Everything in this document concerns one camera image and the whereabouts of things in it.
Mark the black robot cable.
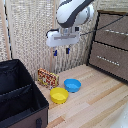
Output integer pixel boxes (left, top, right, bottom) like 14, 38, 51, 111
79, 13, 128, 37

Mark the black fabric storage box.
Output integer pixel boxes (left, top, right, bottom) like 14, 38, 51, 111
0, 58, 50, 128

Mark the beige bamboo screen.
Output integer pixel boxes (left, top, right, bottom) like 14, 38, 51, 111
0, 0, 101, 81

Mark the brown drawer with white handle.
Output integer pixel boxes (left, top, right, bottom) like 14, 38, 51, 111
94, 12, 128, 51

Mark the dark brown drawer cabinet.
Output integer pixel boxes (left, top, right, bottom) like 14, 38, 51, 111
86, 9, 128, 84

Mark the yellow plastic bowl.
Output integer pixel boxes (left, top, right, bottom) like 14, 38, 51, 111
49, 86, 70, 105

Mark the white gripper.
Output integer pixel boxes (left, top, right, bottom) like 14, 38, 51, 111
45, 26, 81, 58

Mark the white drawer handle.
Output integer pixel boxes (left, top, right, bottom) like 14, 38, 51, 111
104, 28, 128, 36
96, 55, 121, 67

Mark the wooden screen post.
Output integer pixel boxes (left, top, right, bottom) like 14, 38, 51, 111
0, 0, 12, 62

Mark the blue plastic bowl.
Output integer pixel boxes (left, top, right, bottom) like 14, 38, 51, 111
63, 78, 82, 94

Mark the red yellow snack box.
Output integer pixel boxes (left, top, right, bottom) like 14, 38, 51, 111
36, 67, 60, 90

